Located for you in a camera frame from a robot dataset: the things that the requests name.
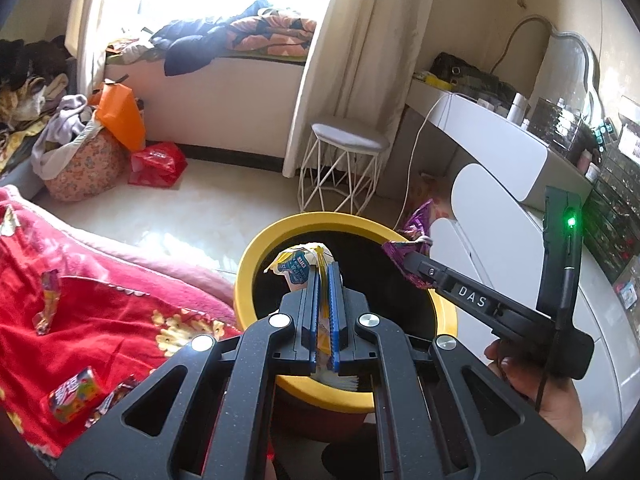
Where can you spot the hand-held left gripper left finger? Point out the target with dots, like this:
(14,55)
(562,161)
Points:
(314,310)

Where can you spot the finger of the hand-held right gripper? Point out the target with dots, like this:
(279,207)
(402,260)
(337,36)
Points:
(425,272)

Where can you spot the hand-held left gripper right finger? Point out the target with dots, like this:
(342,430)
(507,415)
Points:
(334,310)

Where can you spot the purple snack wrapper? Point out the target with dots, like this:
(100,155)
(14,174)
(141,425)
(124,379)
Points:
(417,220)
(397,250)

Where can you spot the blue yellow snack wrapper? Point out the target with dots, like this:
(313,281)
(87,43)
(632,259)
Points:
(295,267)

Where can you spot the yellow rimmed trash bin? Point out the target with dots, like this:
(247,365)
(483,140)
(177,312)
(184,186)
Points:
(345,400)

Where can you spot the person's right hand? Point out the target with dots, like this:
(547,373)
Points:
(545,400)

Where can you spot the clear drawer organizer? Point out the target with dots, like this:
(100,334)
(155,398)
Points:
(615,200)

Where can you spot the white dressing desk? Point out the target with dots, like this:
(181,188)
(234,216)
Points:
(500,130)

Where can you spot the white bottle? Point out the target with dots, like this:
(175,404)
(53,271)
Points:
(517,106)

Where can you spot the clear cosmetics organizer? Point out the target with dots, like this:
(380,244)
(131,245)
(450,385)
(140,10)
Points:
(557,125)

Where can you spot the dark green bag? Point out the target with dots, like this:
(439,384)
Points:
(465,72)

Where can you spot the red floral blanket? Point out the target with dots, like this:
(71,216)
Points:
(100,330)

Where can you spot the red printed plastic bag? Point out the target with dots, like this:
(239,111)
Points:
(157,162)

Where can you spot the cream curtain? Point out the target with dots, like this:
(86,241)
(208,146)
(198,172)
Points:
(370,60)
(95,20)

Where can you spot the shiny candy wrapper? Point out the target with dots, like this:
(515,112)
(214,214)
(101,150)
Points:
(107,402)
(47,302)

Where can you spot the wavy framed mirror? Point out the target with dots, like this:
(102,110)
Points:
(570,70)

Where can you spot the colourful candy packet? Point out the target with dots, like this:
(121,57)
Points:
(75,394)

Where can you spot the floral fabric laundry bag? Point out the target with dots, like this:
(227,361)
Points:
(90,170)

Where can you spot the orange paper bag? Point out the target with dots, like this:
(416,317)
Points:
(120,115)

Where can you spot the orange patterned quilt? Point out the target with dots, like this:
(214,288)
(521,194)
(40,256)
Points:
(280,35)

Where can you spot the dark blue jacket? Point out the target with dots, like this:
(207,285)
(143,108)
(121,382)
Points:
(190,45)

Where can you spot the colourful clothes heap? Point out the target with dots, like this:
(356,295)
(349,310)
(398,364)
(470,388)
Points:
(125,50)

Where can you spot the pile of clothes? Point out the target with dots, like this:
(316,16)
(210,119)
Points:
(25,90)

